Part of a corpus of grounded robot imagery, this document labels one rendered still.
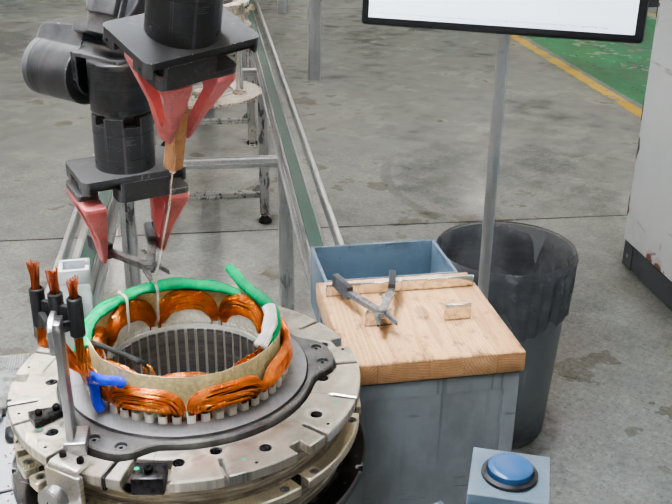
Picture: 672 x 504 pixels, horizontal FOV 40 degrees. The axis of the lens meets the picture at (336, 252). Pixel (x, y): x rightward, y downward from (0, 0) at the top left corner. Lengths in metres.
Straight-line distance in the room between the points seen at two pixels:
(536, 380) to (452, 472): 1.54
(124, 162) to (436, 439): 0.44
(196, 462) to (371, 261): 0.54
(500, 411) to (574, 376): 2.05
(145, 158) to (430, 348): 0.35
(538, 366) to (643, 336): 0.89
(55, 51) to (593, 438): 2.17
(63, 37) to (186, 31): 0.25
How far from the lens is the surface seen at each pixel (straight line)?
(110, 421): 0.80
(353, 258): 1.22
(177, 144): 0.77
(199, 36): 0.70
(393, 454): 1.01
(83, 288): 0.89
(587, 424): 2.84
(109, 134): 0.88
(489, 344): 0.99
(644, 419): 2.92
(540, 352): 2.53
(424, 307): 1.06
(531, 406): 2.62
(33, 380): 0.89
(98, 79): 0.87
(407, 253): 1.23
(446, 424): 1.01
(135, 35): 0.71
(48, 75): 0.91
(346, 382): 0.85
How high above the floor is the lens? 1.54
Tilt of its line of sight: 24 degrees down
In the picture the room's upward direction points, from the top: 1 degrees clockwise
